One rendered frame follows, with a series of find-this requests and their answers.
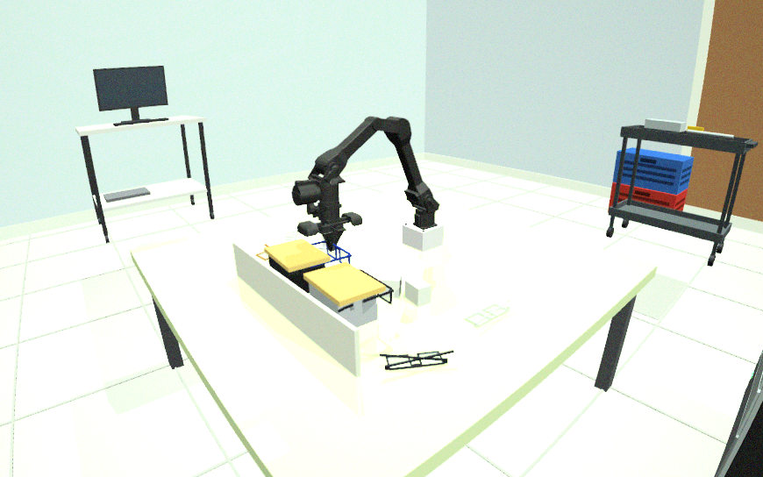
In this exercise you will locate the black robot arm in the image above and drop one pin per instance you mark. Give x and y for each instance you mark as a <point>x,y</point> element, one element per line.
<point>331,163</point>

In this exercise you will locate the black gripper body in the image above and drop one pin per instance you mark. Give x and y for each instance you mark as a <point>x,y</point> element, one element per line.
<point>329,217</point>

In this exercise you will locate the grey flat panel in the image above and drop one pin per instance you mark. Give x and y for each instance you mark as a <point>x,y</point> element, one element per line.
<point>322,325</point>

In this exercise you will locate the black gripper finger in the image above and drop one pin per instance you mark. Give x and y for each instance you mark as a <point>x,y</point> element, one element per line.
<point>337,234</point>
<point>328,238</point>

